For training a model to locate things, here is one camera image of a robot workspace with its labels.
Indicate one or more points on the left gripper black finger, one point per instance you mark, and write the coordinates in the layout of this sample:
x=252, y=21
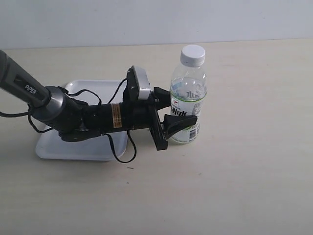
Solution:
x=163, y=98
x=174, y=124

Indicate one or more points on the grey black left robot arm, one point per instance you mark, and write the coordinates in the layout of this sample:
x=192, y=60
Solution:
x=76, y=120

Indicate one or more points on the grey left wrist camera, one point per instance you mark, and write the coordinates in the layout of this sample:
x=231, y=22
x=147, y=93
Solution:
x=138, y=84

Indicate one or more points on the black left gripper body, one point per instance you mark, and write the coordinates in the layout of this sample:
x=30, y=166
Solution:
x=142, y=114

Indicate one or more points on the white bottle cap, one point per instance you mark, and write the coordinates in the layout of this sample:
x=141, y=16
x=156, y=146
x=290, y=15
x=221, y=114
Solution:
x=192, y=56

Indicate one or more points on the white rectangular plastic tray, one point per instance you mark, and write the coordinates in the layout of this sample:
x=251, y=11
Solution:
x=82, y=145

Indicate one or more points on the clear plastic drink bottle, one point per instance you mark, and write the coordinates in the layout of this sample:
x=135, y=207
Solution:
x=188, y=90

